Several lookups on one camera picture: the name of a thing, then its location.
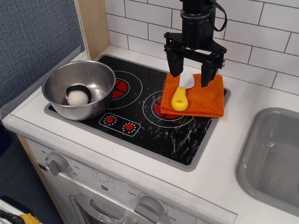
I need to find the stainless steel bowl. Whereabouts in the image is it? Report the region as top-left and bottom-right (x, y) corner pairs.
(42, 61), (116, 121)

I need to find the white black plush ball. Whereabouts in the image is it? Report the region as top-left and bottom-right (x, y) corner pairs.
(65, 83), (92, 106)

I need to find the grey oven knob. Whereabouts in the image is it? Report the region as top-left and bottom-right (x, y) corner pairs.
(45, 152), (69, 176)
(134, 196), (164, 223)

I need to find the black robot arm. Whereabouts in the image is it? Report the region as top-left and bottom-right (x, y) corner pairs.
(164, 0), (228, 87)

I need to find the grey left oven knob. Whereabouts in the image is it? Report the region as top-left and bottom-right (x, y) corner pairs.
(45, 152), (69, 176)

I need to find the yellow handled white toy knife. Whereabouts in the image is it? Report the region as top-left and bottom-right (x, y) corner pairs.
(171, 68), (195, 112)

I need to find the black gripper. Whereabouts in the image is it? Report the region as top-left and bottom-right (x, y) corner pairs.
(164, 14), (227, 87)

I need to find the black toy stove top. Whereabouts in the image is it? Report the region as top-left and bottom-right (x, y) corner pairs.
(43, 54), (232, 173)

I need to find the wooden side panel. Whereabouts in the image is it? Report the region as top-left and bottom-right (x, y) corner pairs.
(74, 0), (110, 60)

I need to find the grey right oven knob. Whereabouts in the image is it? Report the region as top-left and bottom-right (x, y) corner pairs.
(134, 196), (164, 223)

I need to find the grey toy sink basin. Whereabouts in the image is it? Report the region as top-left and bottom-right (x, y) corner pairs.
(236, 108), (299, 216)

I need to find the yellow black object bottom left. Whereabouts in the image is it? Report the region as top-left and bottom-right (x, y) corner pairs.
(0, 210), (40, 224)

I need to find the white toy oven front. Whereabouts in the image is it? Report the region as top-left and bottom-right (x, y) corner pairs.
(28, 140), (226, 224)

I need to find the folded orange cloth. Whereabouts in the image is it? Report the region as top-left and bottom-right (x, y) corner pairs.
(160, 73), (225, 118)

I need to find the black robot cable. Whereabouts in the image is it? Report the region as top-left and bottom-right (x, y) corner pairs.
(210, 0), (228, 33)

